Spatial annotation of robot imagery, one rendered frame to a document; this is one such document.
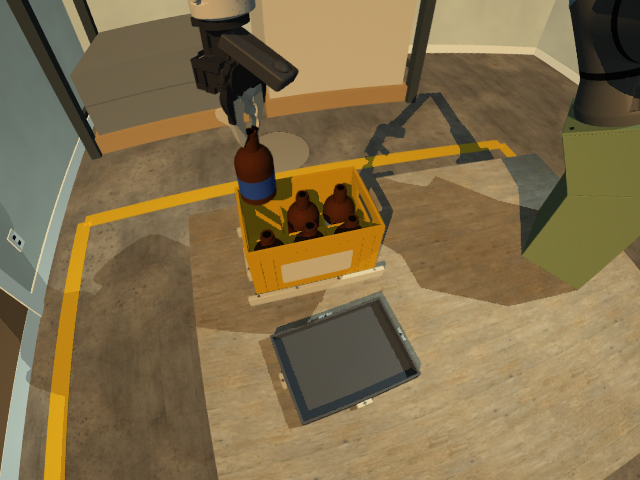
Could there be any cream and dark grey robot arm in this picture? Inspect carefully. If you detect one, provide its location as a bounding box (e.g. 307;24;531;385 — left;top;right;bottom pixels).
188;0;640;127

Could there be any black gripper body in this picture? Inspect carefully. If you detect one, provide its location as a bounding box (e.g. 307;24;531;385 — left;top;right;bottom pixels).
190;13;259;96

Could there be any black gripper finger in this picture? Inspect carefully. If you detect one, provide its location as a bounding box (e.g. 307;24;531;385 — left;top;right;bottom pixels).
215;77;248;147
238;80;266;134

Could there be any yellow bottle crate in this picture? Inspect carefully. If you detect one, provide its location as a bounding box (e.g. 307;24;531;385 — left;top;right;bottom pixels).
235;169;378;295

